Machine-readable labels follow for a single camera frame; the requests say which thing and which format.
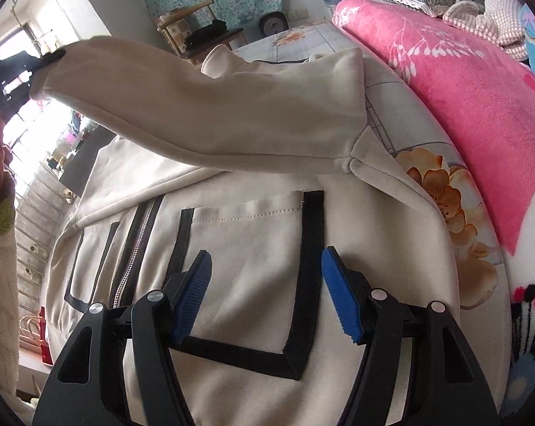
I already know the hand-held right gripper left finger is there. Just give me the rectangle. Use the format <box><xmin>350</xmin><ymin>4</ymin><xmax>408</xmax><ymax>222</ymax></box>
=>
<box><xmin>32</xmin><ymin>250</ymin><xmax>213</xmax><ymax>426</ymax></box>

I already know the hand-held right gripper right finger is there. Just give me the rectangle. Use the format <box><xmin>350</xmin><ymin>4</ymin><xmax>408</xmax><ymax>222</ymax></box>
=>
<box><xmin>321</xmin><ymin>246</ymin><xmax>501</xmax><ymax>426</ymax></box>

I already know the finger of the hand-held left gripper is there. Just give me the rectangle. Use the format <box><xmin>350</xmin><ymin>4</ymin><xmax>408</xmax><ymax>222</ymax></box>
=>
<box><xmin>28</xmin><ymin>49</ymin><xmax>67</xmax><ymax>72</ymax></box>

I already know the beige zip jacket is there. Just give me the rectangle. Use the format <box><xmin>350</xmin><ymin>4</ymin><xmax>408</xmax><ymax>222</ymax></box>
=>
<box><xmin>30</xmin><ymin>35</ymin><xmax>463</xmax><ymax>426</ymax></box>

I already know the wooden chair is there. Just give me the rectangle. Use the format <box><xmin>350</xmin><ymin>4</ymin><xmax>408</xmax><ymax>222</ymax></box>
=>
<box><xmin>156</xmin><ymin>2</ymin><xmax>246</xmax><ymax>60</ymax></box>

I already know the floral checked bed sheet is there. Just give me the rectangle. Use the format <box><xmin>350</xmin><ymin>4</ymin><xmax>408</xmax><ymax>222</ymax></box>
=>
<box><xmin>232</xmin><ymin>20</ymin><xmax>512</xmax><ymax>409</ymax></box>

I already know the red paper bag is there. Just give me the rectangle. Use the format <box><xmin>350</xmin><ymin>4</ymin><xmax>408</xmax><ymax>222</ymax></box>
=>
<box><xmin>21</xmin><ymin>306</ymin><xmax>51</xmax><ymax>365</ymax></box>

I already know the black folded clothing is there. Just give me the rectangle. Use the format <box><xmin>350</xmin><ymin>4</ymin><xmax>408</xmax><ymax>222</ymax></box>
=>
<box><xmin>190</xmin><ymin>20</ymin><xmax>228</xmax><ymax>45</ymax></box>

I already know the metal balcony railing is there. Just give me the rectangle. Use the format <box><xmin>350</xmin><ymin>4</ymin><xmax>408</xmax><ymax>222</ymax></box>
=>
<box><xmin>15</xmin><ymin>160</ymin><xmax>82</xmax><ymax>320</ymax></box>

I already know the black round fan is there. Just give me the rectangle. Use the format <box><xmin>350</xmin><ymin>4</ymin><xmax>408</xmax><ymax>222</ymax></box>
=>
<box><xmin>258</xmin><ymin>11</ymin><xmax>288</xmax><ymax>36</ymax></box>

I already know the pink floral blanket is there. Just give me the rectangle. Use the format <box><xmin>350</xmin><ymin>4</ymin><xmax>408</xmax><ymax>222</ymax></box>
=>
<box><xmin>332</xmin><ymin>0</ymin><xmax>535</xmax><ymax>418</ymax></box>

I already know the pink white knit garment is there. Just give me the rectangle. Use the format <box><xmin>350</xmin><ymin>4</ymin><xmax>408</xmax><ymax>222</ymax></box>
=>
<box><xmin>442</xmin><ymin>0</ymin><xmax>528</xmax><ymax>47</ymax></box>

